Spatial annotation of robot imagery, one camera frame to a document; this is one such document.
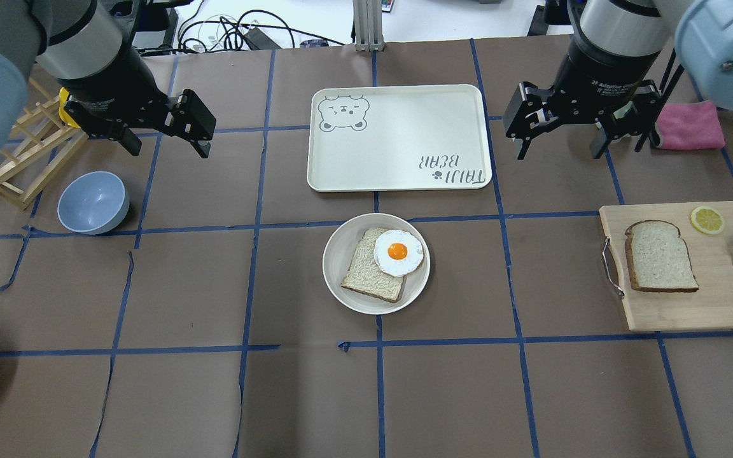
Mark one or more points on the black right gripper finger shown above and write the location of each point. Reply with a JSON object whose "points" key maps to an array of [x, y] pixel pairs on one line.
{"points": [[528, 115], [638, 118]]}

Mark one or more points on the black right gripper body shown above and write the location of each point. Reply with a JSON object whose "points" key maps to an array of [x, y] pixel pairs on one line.
{"points": [[597, 76]]}

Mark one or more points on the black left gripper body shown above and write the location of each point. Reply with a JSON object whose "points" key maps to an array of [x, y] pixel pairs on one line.
{"points": [[114, 92]]}

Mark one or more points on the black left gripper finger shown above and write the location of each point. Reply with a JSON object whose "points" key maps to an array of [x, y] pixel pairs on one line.
{"points": [[192, 121], [127, 138]]}

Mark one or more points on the bread slice from board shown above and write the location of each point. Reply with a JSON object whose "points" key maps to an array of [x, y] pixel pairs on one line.
{"points": [[658, 260]]}

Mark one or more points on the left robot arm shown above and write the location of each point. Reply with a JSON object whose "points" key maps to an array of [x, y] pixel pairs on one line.
{"points": [[68, 39]]}

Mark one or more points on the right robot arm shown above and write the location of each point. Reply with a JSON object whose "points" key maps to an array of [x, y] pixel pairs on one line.
{"points": [[694, 37]]}

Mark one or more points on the cream round plate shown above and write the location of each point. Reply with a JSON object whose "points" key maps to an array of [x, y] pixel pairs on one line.
{"points": [[338, 253]]}

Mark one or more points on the bread slice on plate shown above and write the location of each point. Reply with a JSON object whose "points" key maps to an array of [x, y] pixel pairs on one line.
{"points": [[364, 277]]}

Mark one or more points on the pink cloth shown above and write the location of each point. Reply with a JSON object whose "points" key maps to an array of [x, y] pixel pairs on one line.
{"points": [[686, 127]]}

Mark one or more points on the blue bowl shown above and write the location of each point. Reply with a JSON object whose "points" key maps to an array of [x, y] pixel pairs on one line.
{"points": [[95, 203]]}

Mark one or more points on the wooden dish rack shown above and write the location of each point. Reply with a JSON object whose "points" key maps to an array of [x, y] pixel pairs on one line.
{"points": [[46, 129]]}

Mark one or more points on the black power adapter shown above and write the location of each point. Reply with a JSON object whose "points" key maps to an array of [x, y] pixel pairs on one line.
{"points": [[255, 39]]}

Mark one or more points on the lemon slice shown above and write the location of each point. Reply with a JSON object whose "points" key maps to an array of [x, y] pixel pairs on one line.
{"points": [[707, 220]]}

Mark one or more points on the cream bear serving tray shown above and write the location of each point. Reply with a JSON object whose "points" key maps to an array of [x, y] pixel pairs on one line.
{"points": [[398, 138]]}

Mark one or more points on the fried egg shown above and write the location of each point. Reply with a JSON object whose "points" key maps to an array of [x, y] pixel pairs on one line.
{"points": [[398, 253]]}

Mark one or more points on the aluminium frame post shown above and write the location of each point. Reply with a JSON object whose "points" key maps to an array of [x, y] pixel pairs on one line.
{"points": [[368, 26]]}

